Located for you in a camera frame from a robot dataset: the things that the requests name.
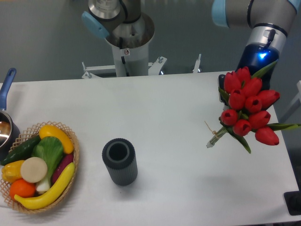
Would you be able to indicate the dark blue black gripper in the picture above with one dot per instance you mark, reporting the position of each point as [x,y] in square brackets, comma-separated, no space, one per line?
[255,57]

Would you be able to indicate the red tulip bouquet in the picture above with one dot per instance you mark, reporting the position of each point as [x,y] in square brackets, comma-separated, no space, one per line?
[248,109]

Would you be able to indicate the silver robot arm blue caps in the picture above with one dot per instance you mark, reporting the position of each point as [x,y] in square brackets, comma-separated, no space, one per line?
[129,31]

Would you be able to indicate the dark grey ribbed vase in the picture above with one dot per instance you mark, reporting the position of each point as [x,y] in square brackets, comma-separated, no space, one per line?
[119,158]

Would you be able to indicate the black device at table edge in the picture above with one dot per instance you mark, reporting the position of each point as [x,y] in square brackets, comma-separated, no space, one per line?
[293,202]

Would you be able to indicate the purple eggplant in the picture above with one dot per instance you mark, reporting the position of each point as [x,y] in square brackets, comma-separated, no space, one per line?
[67,159]

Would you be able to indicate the yellow squash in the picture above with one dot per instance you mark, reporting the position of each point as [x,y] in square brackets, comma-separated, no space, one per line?
[53,131]

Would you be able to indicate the green lettuce with white stem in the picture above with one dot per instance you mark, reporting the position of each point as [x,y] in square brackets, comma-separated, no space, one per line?
[49,149]

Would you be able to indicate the long yellow banana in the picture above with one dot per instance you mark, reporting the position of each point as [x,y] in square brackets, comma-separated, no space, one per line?
[50,196]

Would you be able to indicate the woven wicker basket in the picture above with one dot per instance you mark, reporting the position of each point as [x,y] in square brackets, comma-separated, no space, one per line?
[30,132]

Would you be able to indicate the beige round disc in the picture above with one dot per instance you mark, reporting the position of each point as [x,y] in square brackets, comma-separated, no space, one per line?
[33,169]

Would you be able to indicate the dark green cucumber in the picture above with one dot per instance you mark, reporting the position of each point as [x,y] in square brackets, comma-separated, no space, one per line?
[22,151]

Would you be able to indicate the orange fruit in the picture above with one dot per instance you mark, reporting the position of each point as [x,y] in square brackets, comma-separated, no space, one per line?
[22,188]

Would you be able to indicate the yellow bell pepper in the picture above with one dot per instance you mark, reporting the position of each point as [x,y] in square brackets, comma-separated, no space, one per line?
[12,171]

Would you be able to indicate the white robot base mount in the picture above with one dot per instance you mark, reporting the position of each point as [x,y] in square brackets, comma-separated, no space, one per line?
[127,62]

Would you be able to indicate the blue handled saucepan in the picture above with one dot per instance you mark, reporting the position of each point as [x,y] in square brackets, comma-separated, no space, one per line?
[8,130]

